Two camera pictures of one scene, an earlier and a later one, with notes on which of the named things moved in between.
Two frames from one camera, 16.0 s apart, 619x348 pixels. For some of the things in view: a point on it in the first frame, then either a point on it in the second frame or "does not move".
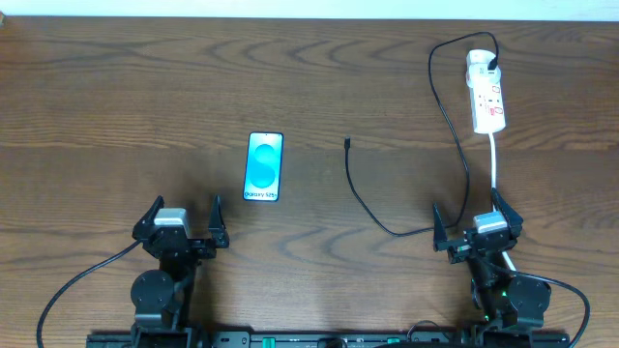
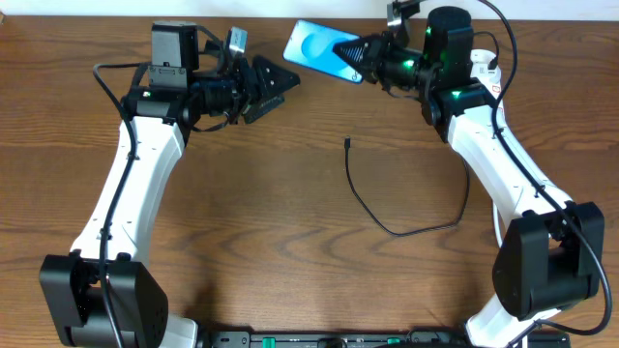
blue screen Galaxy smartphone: (263, 167) → (312, 45)
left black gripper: (183, 243) → (247, 89)
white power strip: (478, 63) does not move
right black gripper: (458, 251) → (376, 46)
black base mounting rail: (333, 339) does not move
